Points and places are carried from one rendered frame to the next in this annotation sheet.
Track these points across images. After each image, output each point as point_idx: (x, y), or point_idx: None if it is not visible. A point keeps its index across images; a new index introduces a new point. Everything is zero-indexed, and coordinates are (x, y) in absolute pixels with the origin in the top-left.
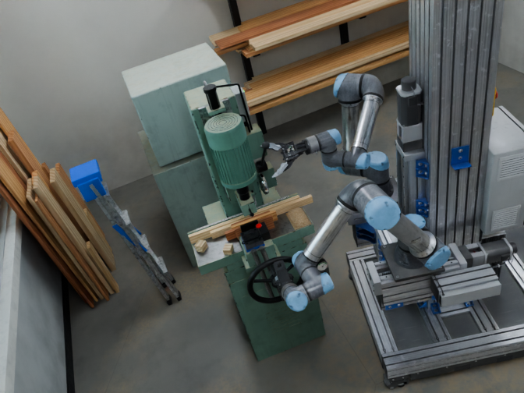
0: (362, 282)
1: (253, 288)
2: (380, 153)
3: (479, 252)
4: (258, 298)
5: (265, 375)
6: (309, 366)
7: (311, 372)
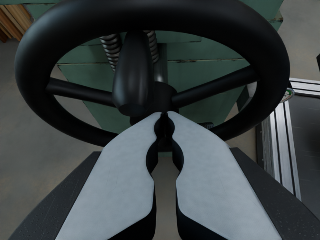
0: (279, 122)
1: (54, 108)
2: None
3: None
4: (85, 136)
5: None
6: (174, 186)
7: (173, 195)
